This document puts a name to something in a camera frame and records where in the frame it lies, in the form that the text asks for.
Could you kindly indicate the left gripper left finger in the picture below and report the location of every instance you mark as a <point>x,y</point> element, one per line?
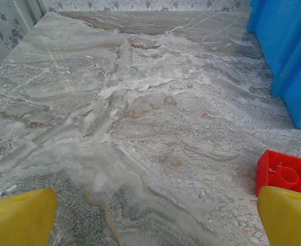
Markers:
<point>17,220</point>

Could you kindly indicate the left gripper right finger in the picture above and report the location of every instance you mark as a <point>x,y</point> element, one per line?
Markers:
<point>288,220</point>

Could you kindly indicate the red lego brick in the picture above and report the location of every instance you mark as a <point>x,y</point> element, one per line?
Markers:
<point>276,169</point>

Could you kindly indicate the blue three-compartment plastic bin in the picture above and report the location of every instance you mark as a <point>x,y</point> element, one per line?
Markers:
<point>288,51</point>

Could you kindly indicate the aluminium frame corner post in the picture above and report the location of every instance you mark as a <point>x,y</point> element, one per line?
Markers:
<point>35,11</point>

